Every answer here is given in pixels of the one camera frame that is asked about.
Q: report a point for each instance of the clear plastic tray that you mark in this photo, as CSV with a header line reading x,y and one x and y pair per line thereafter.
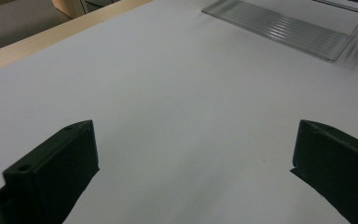
x,y
276,28

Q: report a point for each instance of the light wooden shelf unit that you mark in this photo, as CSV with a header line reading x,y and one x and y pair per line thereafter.
x,y
70,6

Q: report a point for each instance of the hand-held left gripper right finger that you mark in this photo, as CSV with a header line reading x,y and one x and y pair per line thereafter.
x,y
338,168

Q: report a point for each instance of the light wooden table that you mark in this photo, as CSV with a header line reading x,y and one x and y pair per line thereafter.
x,y
43,40

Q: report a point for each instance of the white table mat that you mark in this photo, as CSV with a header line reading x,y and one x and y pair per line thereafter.
x,y
167,109

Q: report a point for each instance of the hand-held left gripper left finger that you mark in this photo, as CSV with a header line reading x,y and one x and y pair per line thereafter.
x,y
49,174

